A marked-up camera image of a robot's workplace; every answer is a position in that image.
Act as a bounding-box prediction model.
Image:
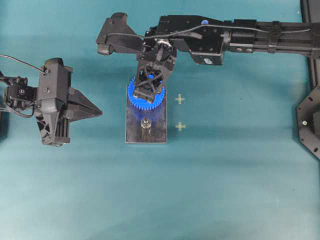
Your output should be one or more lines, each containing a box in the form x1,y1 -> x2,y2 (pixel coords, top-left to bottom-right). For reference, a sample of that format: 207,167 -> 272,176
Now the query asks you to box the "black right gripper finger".
133,60 -> 154,98
147,63 -> 175,103

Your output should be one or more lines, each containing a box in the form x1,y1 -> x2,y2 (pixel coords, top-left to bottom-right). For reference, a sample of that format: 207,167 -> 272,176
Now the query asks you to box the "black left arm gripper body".
34,98 -> 70,147

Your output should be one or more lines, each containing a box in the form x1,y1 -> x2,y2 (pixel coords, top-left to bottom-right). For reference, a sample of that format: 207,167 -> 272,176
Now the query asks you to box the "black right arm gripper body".
137,29 -> 177,71

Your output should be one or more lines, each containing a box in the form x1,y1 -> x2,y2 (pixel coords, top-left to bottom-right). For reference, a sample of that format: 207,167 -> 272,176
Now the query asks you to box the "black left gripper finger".
65,110 -> 102,123
67,87 -> 102,114

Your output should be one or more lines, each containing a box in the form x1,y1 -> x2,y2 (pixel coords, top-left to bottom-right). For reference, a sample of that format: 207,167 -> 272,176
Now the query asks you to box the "large blue plastic gear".
127,72 -> 166,113

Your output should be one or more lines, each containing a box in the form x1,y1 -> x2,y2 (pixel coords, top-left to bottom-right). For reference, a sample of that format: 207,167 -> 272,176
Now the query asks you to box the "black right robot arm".
133,15 -> 320,103

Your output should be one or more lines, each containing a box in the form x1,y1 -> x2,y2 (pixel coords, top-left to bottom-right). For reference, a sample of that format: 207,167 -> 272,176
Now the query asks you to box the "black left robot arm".
0,71 -> 102,147

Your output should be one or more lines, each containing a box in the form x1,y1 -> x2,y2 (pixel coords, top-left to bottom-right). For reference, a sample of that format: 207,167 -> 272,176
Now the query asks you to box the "lower steel shaft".
140,118 -> 152,131

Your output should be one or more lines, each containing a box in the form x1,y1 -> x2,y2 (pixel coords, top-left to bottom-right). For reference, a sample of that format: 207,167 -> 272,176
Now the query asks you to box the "upper yellow cross marker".
175,93 -> 185,105

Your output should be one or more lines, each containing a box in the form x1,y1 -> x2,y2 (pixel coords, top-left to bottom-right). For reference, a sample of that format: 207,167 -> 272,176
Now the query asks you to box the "yellow cross marker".
175,122 -> 187,132
175,93 -> 185,105

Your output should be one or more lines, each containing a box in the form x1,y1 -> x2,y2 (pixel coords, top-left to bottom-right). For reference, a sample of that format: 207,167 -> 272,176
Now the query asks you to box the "lower yellow cross marker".
175,122 -> 187,132

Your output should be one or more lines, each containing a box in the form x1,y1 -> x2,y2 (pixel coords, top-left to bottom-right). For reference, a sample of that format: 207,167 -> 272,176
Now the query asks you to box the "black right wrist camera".
96,12 -> 143,55

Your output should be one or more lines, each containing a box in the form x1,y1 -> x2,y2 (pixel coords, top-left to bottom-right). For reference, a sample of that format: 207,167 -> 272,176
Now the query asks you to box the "grey metal base plate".
125,79 -> 168,144

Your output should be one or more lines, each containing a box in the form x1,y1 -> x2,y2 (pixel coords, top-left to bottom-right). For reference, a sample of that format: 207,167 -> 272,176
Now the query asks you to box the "black left camera cable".
0,54 -> 48,75

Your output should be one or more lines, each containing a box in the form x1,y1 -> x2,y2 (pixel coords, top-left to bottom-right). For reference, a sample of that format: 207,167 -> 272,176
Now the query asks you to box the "black camera cable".
104,20 -> 313,45
0,54 -> 48,75

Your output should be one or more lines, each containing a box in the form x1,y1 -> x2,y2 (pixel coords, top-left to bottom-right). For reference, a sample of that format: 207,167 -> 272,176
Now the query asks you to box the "black right camera cable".
104,20 -> 313,45

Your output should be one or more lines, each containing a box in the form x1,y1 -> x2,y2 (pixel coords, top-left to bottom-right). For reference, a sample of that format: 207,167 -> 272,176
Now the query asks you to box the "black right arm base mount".
296,0 -> 320,159

